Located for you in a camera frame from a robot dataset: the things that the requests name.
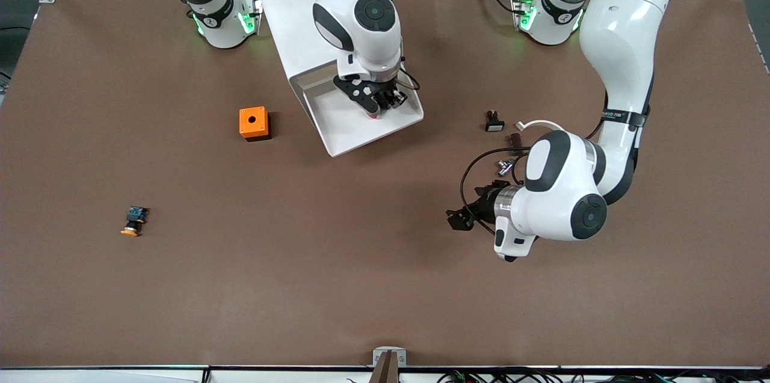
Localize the yellow mushroom push button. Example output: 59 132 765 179
120 206 149 237

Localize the white curved plastic arc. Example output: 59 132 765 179
516 120 566 134

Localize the orange box with hole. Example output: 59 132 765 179
239 106 272 142

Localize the grey metal bracket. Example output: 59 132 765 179
373 347 407 367

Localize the white table edge rail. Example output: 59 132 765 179
0 365 770 383

